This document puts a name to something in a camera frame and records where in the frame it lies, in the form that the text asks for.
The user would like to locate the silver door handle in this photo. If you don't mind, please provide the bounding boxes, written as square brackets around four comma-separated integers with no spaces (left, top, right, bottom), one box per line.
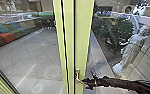
[74,68,88,87]

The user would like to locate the white garden statue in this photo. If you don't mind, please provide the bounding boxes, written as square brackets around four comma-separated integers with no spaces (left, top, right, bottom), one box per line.
[112,24,150,78]

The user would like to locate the green garden shrubs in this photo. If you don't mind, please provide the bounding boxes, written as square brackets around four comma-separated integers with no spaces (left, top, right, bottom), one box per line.
[91,17,136,52]

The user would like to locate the multicolour outdoor sofa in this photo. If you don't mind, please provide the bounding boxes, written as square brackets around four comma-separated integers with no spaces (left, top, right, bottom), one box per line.
[0,11,56,52]

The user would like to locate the green framed glass door wall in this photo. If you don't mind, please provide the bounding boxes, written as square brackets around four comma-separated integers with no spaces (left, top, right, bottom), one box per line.
[0,0,150,94]

